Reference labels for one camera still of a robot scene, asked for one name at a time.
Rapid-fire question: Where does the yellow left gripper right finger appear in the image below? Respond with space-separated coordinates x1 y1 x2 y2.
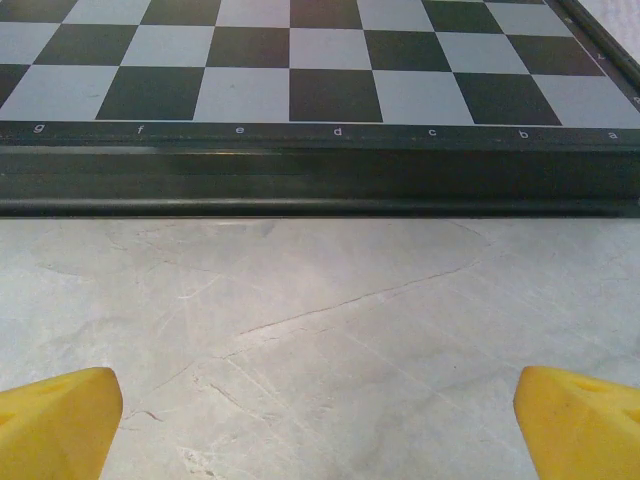
513 365 640 480

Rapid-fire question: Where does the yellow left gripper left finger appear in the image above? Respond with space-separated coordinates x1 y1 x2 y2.
0 366 124 480

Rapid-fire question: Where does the black and grey chessboard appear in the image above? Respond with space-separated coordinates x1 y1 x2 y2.
0 0 640 219

